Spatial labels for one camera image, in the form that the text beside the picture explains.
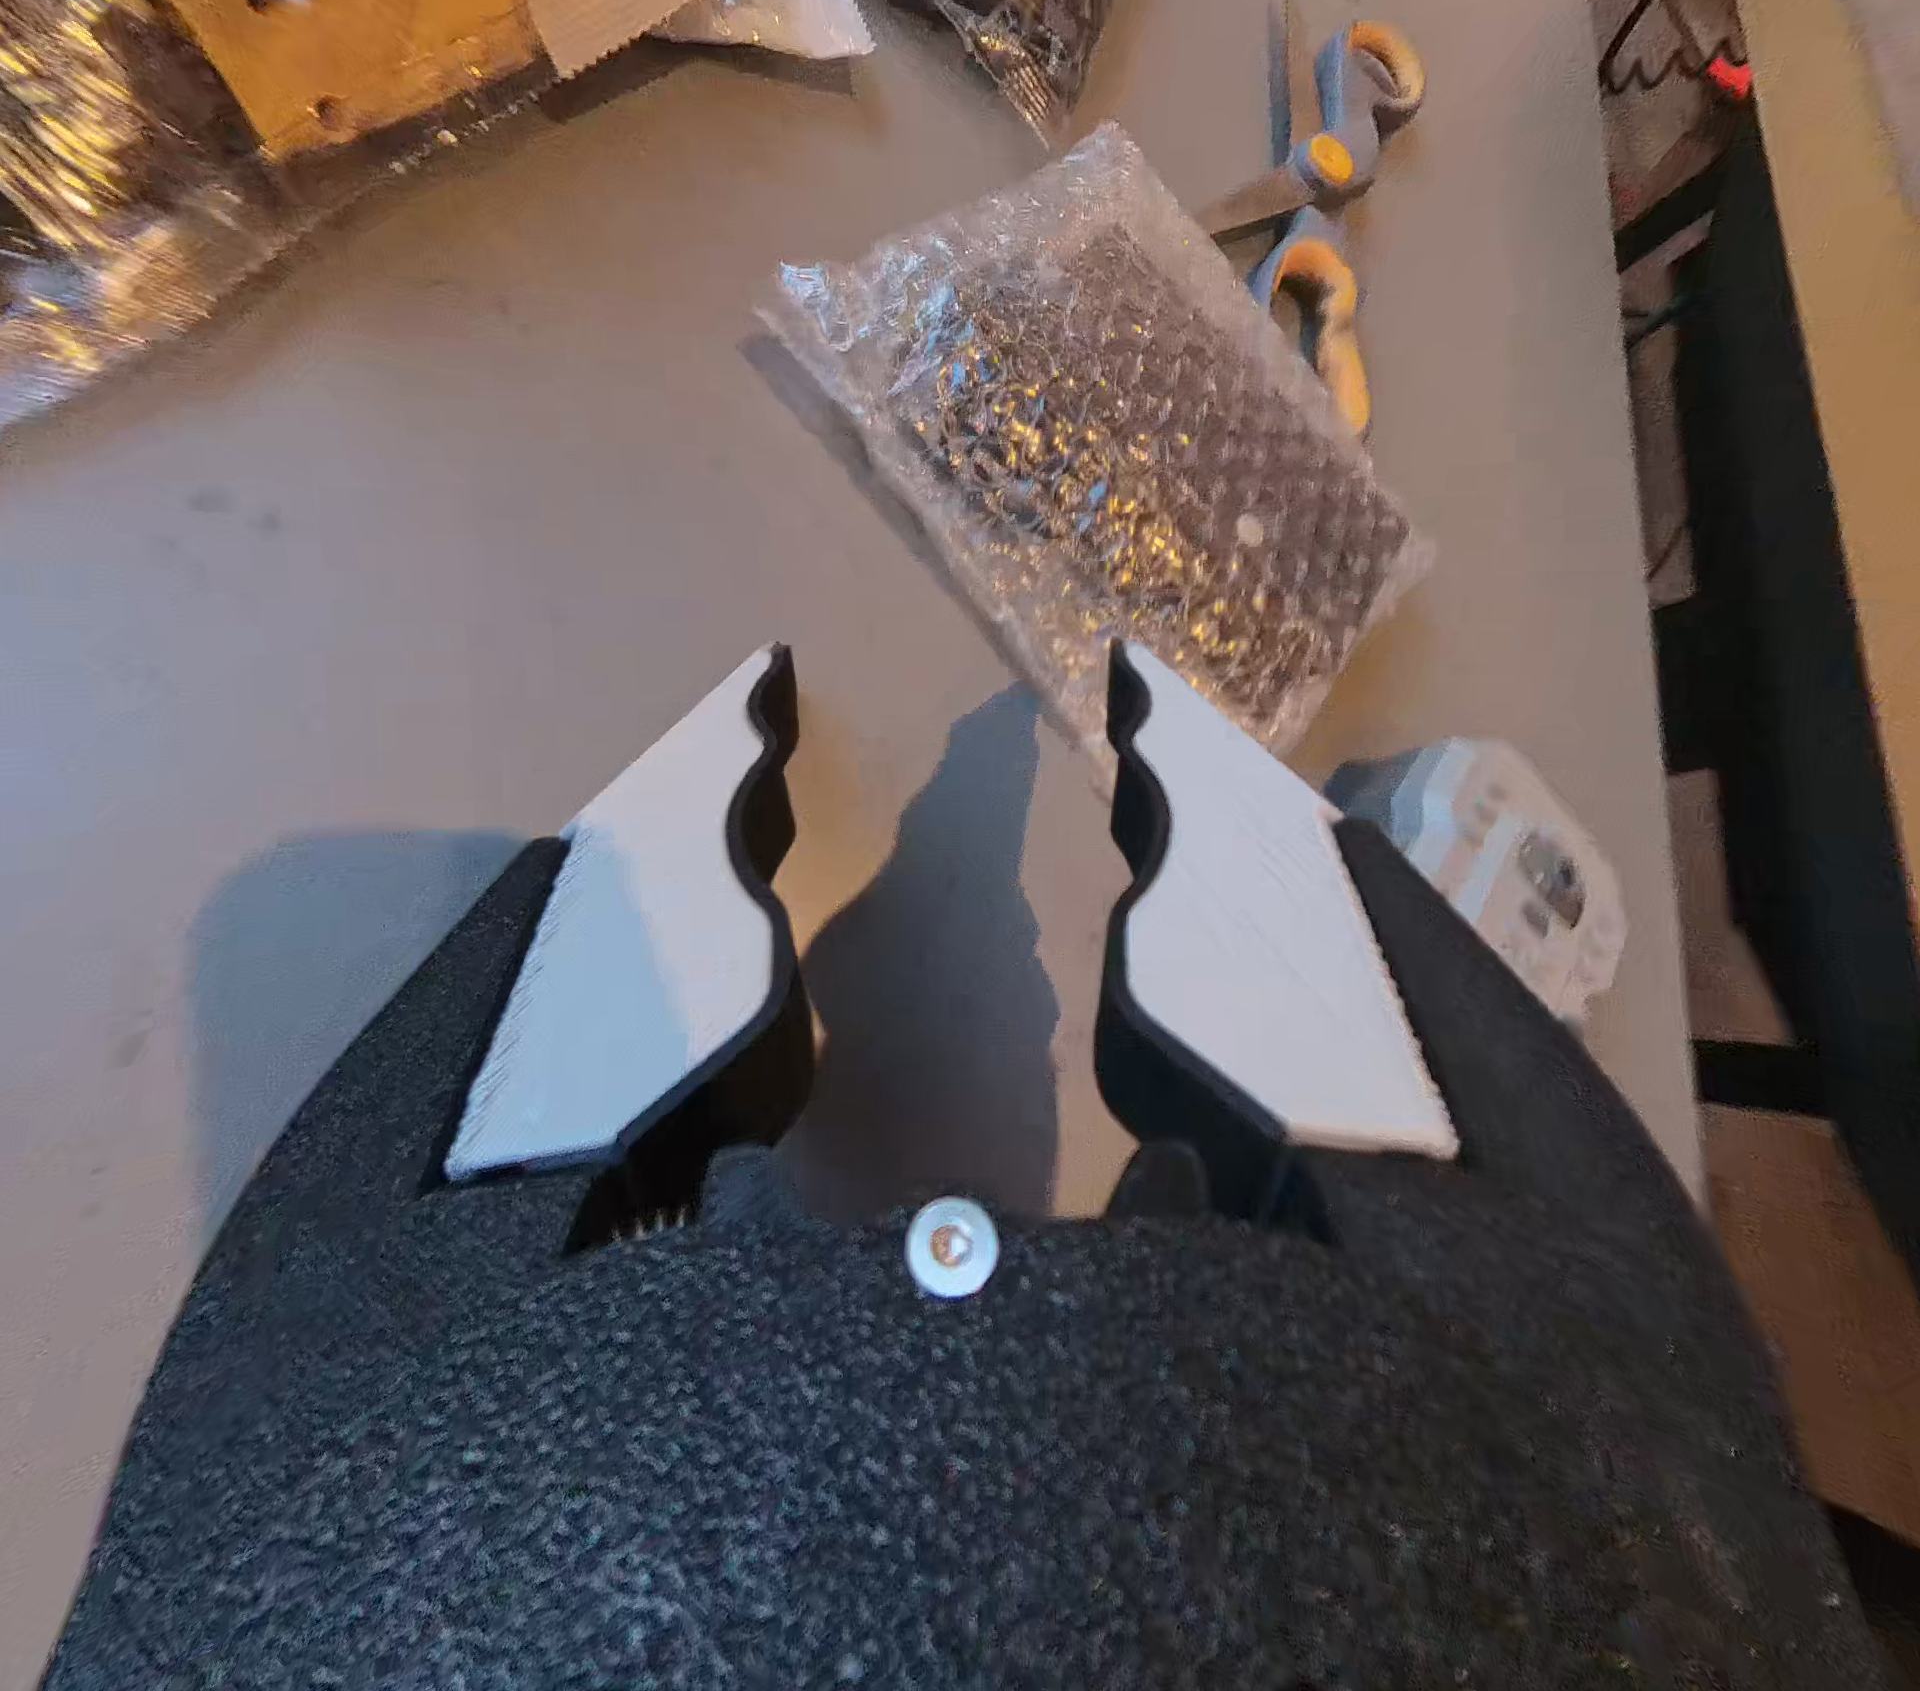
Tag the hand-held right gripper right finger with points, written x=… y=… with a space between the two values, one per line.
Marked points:
x=1275 y=972

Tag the orange grey scissors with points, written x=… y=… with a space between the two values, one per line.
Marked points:
x=1329 y=161

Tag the grey desk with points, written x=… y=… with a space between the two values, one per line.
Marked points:
x=451 y=522

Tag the clear bag small dark parts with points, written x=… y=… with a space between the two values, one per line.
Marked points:
x=1110 y=430

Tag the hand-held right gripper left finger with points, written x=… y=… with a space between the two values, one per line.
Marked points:
x=630 y=956

